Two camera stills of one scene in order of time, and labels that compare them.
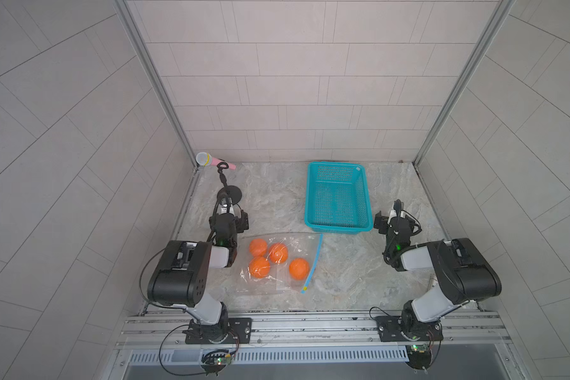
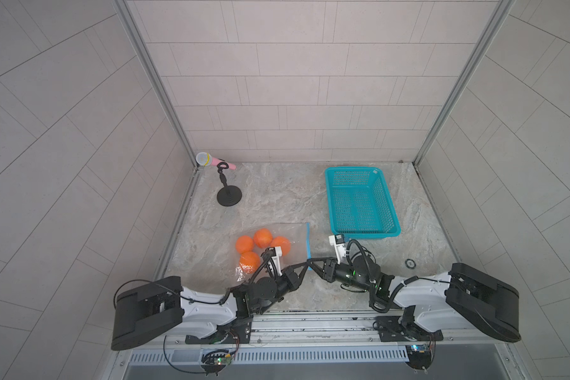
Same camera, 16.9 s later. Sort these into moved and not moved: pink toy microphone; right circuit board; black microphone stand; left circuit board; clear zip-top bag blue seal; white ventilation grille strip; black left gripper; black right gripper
Moved: clear zip-top bag blue seal; black left gripper; black right gripper
Not moved: black microphone stand; white ventilation grille strip; pink toy microphone; left circuit board; right circuit board
